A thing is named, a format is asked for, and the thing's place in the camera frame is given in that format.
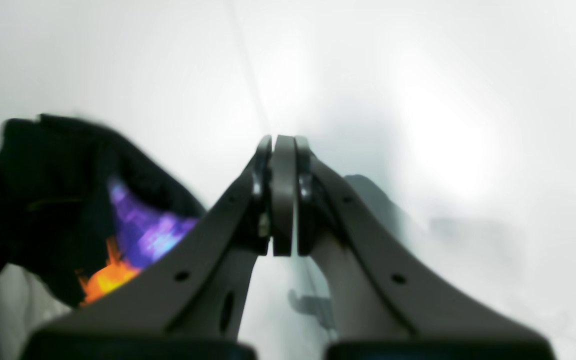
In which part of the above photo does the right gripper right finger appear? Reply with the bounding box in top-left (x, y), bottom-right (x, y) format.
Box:
top-left (283, 136), bottom-right (554, 360)

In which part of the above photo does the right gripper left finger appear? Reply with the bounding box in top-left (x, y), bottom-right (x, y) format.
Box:
top-left (22, 135), bottom-right (272, 360)

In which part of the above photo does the black T-shirt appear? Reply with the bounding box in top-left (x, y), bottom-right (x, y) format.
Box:
top-left (0, 114), bottom-right (206, 308)

